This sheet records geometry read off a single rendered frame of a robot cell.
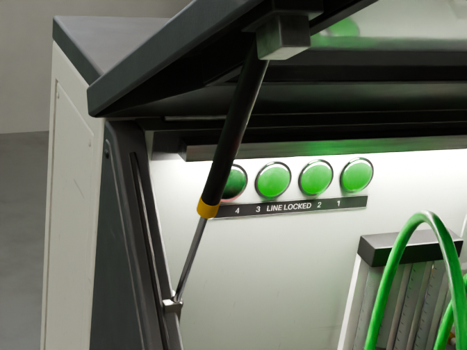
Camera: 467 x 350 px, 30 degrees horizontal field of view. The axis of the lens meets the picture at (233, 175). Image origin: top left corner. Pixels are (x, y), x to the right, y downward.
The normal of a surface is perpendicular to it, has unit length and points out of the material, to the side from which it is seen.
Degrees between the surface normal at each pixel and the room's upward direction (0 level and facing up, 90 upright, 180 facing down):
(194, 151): 90
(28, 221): 0
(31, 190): 0
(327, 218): 90
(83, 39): 0
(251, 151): 90
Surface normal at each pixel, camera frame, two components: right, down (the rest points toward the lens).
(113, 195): -0.92, 0.05
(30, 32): 0.46, 0.40
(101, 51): 0.12, -0.91
